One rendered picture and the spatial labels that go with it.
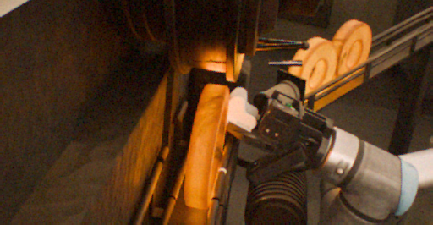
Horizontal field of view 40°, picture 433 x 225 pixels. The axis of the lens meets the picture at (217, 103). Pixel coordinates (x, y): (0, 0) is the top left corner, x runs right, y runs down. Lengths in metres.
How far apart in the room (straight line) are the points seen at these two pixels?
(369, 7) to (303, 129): 2.54
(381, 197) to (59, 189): 0.61
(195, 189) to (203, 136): 0.08
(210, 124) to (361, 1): 2.74
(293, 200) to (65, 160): 0.69
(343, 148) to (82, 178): 0.53
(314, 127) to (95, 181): 0.51
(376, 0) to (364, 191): 2.53
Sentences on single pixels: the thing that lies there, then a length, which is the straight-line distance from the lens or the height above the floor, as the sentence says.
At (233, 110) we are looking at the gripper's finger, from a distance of 0.97.
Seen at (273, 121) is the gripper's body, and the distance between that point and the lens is 0.96.
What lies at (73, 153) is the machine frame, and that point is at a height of 0.87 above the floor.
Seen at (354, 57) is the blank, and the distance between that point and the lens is 1.51.
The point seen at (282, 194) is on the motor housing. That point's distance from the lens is 1.21.
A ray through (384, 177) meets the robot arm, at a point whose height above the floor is 0.70.
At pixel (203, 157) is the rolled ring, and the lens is 0.79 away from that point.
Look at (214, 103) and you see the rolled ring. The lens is 0.81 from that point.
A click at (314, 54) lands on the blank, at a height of 0.76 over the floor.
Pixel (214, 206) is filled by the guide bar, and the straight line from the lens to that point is 0.82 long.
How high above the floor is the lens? 1.18
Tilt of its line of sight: 25 degrees down
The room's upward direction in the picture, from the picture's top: 7 degrees clockwise
